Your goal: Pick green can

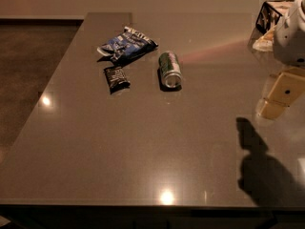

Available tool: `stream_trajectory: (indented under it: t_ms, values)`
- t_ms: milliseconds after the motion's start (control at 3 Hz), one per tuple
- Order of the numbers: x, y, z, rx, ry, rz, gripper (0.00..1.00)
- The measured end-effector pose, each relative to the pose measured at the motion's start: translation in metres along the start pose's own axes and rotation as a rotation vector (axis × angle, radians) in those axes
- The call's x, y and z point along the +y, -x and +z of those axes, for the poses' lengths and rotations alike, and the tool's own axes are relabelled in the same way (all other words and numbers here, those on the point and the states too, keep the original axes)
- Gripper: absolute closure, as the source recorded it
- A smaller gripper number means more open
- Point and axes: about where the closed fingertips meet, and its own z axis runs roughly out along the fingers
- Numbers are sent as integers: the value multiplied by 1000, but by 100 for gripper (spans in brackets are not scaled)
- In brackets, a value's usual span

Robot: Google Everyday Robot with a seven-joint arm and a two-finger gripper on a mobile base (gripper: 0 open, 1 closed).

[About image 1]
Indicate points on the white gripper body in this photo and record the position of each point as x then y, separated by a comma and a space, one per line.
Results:
291, 37

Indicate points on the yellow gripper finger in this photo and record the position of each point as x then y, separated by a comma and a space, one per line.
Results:
294, 72
287, 88

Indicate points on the green soda can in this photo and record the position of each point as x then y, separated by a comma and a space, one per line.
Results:
169, 70

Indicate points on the blue chip bag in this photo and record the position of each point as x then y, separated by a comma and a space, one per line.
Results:
127, 45

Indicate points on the black snack bag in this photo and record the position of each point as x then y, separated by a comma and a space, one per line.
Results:
116, 79

